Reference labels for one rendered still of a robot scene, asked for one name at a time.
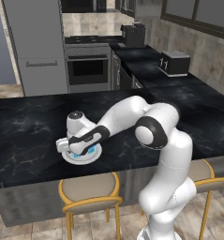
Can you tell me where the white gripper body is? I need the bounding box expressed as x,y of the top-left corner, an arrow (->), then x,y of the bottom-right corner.
55,138 -> 72,154

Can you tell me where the white round plate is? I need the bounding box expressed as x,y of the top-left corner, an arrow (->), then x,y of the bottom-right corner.
61,142 -> 103,166

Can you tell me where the yellow stool with beige seat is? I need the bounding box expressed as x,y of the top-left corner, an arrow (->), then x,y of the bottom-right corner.
57,171 -> 124,240
187,158 -> 224,240

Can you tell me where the steel oven with hob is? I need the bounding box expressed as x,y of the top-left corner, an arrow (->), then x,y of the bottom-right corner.
64,35 -> 112,94

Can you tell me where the dark base cupboard run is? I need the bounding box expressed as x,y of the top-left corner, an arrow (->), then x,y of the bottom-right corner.
109,46 -> 145,92

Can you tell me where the grey tall fridge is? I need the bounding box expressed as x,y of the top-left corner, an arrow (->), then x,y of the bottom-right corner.
2,0 -> 69,98

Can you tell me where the black coffee machine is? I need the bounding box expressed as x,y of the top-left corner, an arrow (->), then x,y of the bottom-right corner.
120,22 -> 147,49

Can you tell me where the black toaster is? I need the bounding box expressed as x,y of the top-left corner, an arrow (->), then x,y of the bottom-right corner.
157,50 -> 191,78

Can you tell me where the dark framed window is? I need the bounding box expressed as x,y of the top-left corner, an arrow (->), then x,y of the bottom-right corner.
160,0 -> 224,41

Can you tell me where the dark wall cupboard run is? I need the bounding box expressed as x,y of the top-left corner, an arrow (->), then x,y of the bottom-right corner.
60,0 -> 136,19

